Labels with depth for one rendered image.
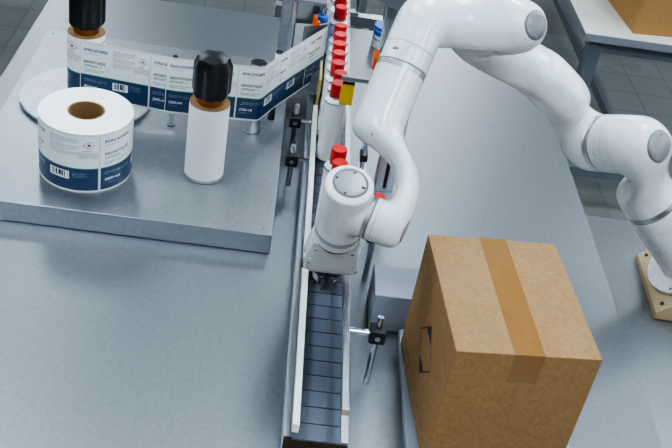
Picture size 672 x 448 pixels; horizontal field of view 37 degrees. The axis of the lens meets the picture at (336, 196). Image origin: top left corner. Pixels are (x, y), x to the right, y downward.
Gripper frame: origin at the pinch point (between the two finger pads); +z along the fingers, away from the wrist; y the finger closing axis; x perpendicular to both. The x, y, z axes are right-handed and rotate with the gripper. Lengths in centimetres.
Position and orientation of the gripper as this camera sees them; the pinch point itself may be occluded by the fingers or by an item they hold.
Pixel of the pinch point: (325, 278)
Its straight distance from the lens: 191.7
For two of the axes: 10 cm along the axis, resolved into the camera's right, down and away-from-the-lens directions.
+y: -9.9, -1.3, -0.7
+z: -1.4, 5.7, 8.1
